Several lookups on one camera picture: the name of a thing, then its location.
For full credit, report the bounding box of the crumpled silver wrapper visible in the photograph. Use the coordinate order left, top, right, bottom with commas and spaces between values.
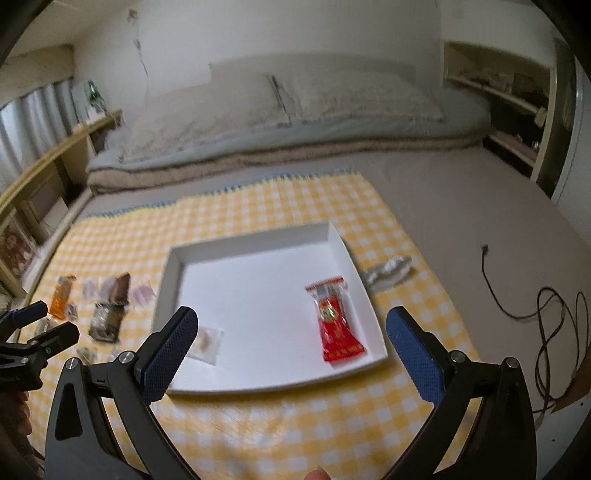
362, 255, 414, 291

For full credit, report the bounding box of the black cable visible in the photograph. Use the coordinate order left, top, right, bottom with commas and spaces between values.
480, 244, 591, 416

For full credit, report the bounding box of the white wall shelf unit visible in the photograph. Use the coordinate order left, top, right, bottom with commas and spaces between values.
443, 41, 561, 190

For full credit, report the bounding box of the red snack packet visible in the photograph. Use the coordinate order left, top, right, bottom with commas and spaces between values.
305, 275, 367, 364

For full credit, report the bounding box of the beige curtain valance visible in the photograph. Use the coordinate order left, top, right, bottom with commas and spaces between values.
0, 46, 75, 107

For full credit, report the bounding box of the white cardboard tray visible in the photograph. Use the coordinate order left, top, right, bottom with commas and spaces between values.
151, 220, 389, 397

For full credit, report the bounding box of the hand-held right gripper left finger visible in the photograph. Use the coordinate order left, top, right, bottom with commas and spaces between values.
45, 305, 199, 480

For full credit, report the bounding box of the dark gold snack packet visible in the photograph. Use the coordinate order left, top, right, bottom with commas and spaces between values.
89, 301, 126, 342

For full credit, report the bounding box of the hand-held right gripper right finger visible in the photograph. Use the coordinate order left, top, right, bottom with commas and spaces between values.
386, 305, 539, 480

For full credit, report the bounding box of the grey quilted pillow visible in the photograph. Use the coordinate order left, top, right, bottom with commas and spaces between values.
119, 74, 293, 162
277, 69, 446, 126

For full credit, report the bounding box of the orange snack packet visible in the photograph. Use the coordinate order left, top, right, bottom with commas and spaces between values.
47, 274, 77, 319

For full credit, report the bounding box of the wooden bedside shelf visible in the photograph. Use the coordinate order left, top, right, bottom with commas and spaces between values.
0, 110, 123, 301

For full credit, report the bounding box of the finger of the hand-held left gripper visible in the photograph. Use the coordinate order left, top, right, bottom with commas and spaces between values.
0, 322, 80, 377
0, 301, 49, 340

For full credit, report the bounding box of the framed picture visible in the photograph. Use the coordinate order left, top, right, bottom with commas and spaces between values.
0, 210, 40, 282

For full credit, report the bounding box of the blue-grey duvet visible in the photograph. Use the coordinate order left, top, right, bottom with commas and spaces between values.
87, 88, 491, 174

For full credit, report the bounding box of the brown snack packet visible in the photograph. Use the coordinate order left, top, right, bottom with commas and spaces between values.
102, 273, 132, 301

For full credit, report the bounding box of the grey curtain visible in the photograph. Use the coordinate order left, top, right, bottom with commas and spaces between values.
0, 76, 77, 195

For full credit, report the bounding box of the person's left hand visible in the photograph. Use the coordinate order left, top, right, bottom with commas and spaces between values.
0, 392, 33, 462

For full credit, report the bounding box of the clear ring cookie packet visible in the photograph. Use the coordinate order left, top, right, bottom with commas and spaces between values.
187, 325, 225, 365

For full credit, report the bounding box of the beige blanket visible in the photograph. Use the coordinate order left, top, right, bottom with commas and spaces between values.
88, 124, 485, 197

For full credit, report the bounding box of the yellow checkered cloth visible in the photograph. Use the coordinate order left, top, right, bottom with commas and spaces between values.
28, 170, 483, 480

